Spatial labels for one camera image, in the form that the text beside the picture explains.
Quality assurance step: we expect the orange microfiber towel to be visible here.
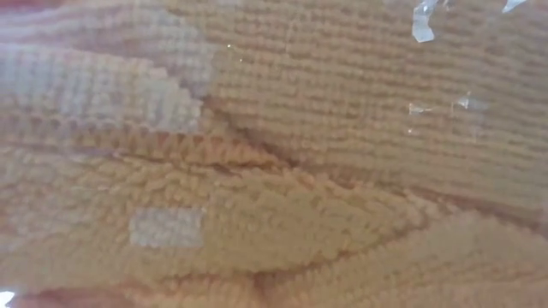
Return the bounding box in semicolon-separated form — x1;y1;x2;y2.
166;0;548;223
0;145;548;308
0;0;279;172

